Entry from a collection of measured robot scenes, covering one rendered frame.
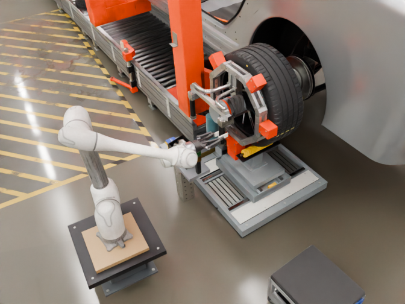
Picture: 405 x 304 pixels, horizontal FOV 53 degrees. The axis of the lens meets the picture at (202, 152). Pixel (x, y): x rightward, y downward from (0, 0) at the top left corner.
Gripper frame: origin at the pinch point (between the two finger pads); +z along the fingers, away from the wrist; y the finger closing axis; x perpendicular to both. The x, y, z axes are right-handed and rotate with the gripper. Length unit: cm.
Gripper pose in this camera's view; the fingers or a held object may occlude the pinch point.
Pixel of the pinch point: (221, 134)
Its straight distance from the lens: 247.0
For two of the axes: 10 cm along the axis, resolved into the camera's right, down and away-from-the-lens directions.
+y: 5.4, 5.6, -6.3
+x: -0.4, -7.3, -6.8
